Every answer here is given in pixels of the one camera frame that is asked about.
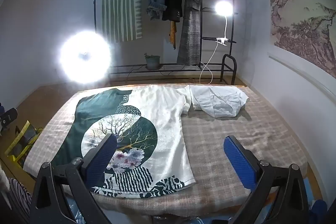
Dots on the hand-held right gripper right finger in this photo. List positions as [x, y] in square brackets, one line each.
[239, 163]

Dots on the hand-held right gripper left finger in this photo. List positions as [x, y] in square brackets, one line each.
[105, 158]

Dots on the white green printed t-shirt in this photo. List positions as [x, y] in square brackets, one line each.
[168, 119]

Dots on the black metal clothes rack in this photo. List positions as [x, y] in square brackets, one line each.
[181, 66]

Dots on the beige plaid blanket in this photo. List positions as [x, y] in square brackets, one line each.
[236, 127]

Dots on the white folded garment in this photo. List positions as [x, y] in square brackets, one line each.
[218, 103]

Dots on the yellow trimmed bag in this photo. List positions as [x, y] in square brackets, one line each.
[18, 145]

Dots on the blue cloth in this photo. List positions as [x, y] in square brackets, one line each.
[319, 211]

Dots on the black device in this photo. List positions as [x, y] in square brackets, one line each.
[9, 116]

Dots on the small potted plant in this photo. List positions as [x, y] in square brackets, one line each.
[152, 62]

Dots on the grey plaid coat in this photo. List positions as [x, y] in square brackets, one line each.
[190, 29]

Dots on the orange scarf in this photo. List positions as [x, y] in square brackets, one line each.
[172, 32]

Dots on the white clip lamp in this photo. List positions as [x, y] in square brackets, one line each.
[223, 8]

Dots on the black metal bed rail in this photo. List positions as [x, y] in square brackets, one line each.
[233, 69]

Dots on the green striped wall cloth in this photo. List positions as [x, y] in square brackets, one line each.
[118, 11]

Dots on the landscape wall poster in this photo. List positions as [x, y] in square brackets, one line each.
[302, 16]

